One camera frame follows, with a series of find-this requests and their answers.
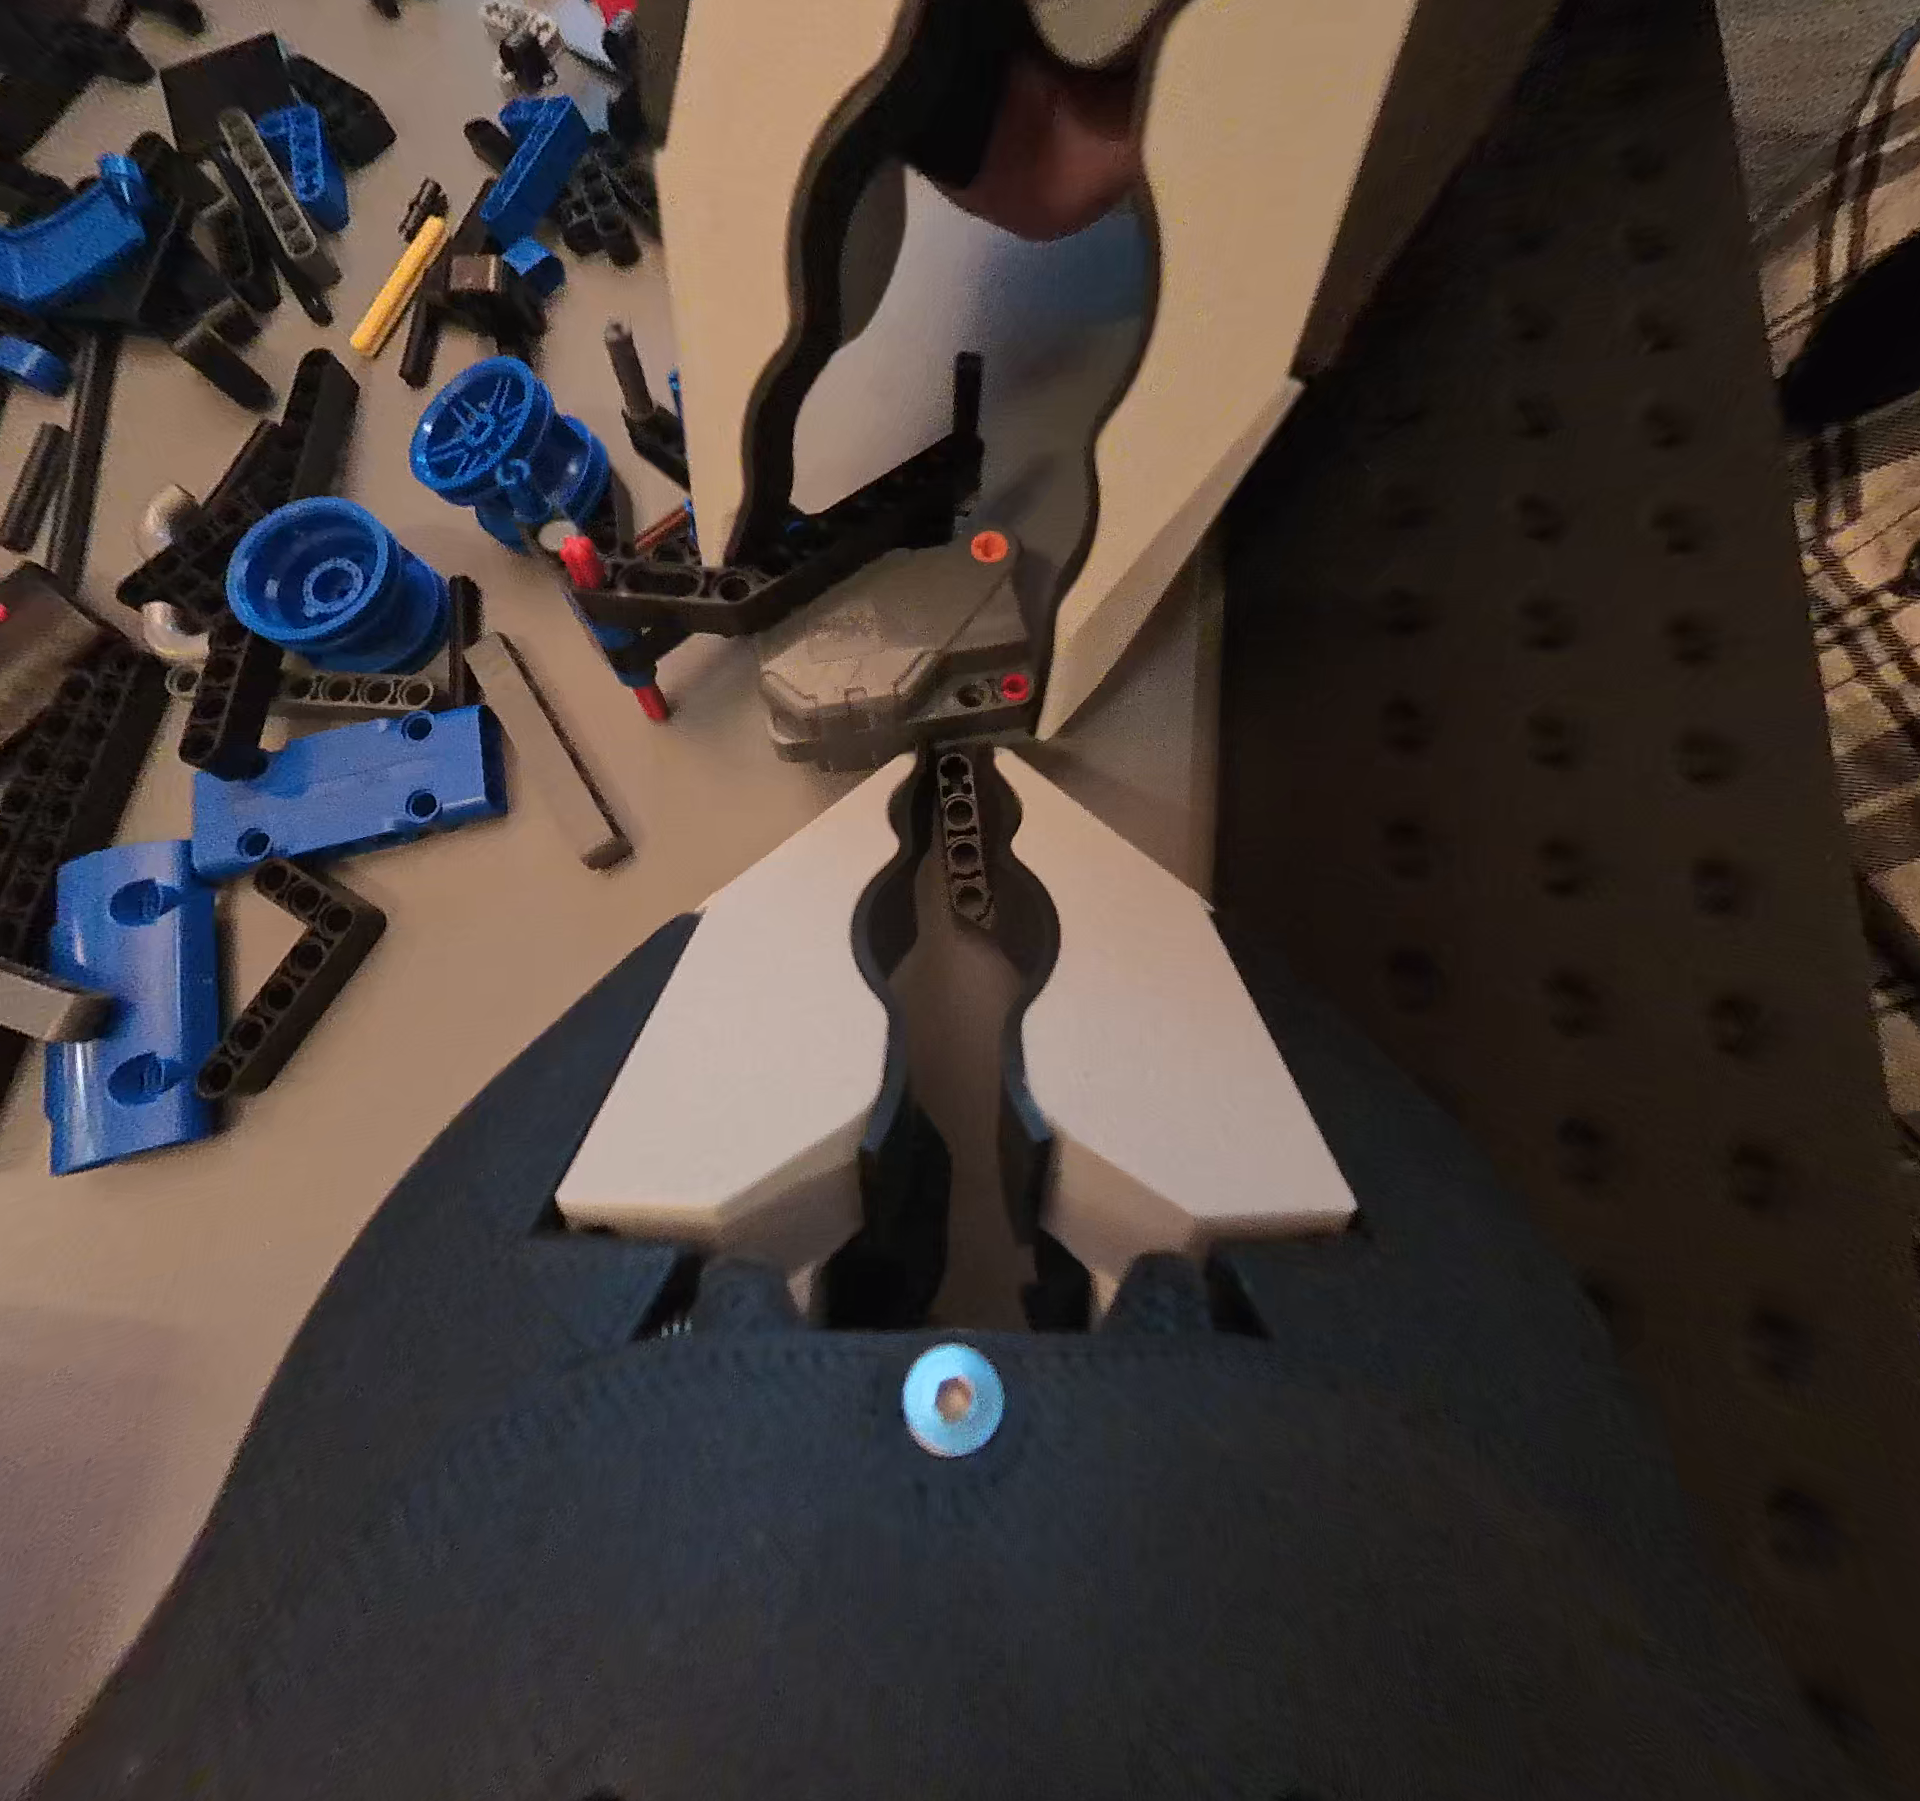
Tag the yellow toy axle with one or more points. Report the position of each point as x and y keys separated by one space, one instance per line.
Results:
x=398 y=286

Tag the pile of black toy beams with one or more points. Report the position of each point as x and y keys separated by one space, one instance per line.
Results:
x=285 y=436

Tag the person's plaid shirt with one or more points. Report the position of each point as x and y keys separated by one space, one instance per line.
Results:
x=1860 y=632

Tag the grey holed toy beam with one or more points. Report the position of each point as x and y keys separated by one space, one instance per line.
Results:
x=270 y=180

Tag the person's right hand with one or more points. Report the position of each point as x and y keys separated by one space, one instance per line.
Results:
x=1049 y=166

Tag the blue curved toy panel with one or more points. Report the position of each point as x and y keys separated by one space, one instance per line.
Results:
x=67 y=241
x=127 y=1006

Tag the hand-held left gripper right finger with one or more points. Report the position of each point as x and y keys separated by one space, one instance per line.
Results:
x=1184 y=1081

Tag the toy brick motor assembly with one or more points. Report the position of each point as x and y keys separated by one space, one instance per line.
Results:
x=886 y=647

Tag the blue toy wheel hub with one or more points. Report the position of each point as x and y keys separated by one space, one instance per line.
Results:
x=322 y=578
x=495 y=436

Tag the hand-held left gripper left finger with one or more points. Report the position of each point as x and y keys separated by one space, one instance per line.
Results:
x=719 y=1081

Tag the grey flat toy bar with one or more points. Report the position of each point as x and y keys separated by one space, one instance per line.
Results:
x=547 y=751

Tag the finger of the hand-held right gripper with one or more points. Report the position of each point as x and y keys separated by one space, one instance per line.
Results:
x=1274 y=180
x=750 y=107

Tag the black L-shaped toy beam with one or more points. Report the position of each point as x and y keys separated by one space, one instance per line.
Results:
x=294 y=977

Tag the grey desk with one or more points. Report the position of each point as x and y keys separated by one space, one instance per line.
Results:
x=450 y=1230

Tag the blue flat toy panel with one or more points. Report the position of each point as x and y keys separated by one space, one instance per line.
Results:
x=346 y=788

